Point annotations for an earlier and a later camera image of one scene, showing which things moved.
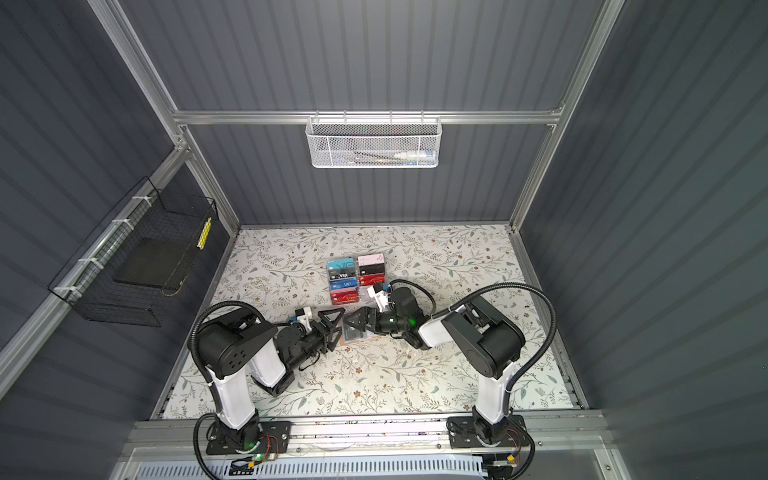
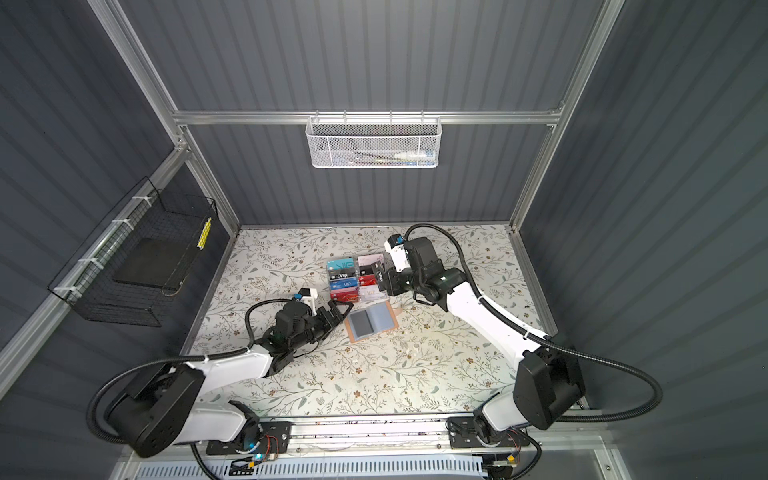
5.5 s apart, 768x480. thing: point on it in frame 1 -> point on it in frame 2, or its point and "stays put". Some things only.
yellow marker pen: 204,233 stays put
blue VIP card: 336,284 stays put
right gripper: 368,314 -> 392,278
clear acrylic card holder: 350,278 stays put
